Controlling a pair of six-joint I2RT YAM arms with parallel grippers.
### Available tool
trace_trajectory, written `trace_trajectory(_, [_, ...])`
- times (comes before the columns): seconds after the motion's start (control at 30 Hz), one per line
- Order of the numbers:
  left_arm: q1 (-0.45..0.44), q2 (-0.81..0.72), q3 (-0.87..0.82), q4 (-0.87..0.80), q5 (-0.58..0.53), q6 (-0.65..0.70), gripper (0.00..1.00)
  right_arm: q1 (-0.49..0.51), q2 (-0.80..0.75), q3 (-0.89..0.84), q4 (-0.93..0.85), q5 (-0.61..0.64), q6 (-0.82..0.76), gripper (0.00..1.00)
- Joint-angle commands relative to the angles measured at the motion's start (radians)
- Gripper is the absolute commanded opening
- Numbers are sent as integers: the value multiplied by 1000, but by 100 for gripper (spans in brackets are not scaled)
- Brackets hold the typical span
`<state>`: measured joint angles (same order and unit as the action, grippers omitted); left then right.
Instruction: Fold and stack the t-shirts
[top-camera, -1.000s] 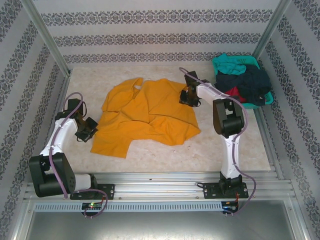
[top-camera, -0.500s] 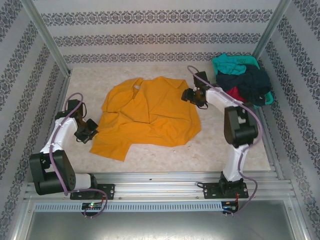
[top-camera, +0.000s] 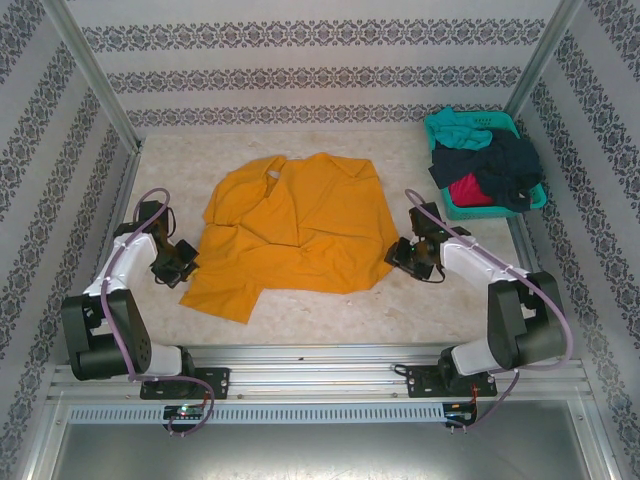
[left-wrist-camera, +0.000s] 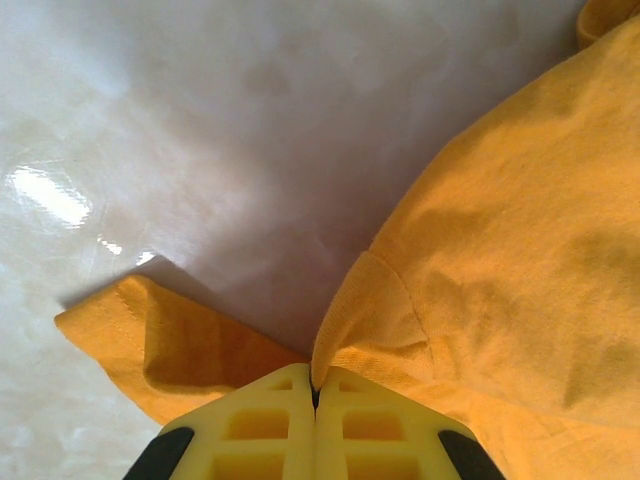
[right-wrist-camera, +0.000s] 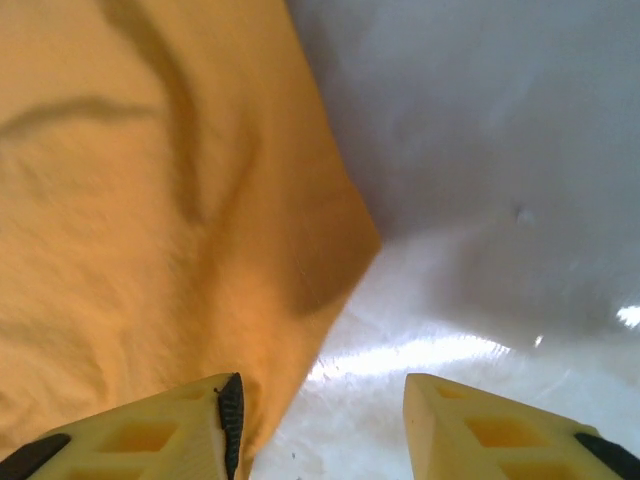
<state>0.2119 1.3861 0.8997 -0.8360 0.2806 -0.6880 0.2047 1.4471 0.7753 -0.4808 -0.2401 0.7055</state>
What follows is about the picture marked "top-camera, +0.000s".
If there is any teal t-shirt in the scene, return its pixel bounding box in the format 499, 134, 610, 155
430, 107, 494, 150

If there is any aluminium table side rail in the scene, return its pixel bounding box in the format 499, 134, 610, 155
67, 147, 144, 361
507, 217, 571, 359

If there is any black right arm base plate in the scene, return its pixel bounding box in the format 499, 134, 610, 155
405, 363, 499, 400

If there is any grey metal shelf panel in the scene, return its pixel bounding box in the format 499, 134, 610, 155
49, 422, 612, 480

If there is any aluminium mounting rail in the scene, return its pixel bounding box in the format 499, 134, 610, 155
47, 343, 586, 401

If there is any slotted grey cable duct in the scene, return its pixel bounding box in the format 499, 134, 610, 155
67, 403, 446, 425

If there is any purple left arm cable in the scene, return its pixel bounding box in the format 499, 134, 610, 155
98, 187, 217, 437

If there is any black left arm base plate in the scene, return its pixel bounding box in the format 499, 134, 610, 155
139, 367, 231, 401

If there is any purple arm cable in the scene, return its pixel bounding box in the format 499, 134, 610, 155
404, 188, 572, 432
98, 187, 217, 437

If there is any orange t-shirt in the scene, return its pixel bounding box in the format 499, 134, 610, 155
178, 153, 401, 326

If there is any red t-shirt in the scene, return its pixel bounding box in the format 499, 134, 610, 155
448, 172, 496, 208

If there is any teal plastic basket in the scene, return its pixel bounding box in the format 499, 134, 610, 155
423, 112, 548, 222

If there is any aluminium frame post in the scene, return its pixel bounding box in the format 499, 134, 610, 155
42, 0, 144, 154
502, 0, 586, 124

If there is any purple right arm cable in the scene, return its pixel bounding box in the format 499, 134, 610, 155
404, 188, 572, 432

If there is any small circuit board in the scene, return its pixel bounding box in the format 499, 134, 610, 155
163, 405, 206, 420
446, 402, 480, 425

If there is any navy t-shirt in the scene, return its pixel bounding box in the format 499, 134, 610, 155
428, 130, 544, 211

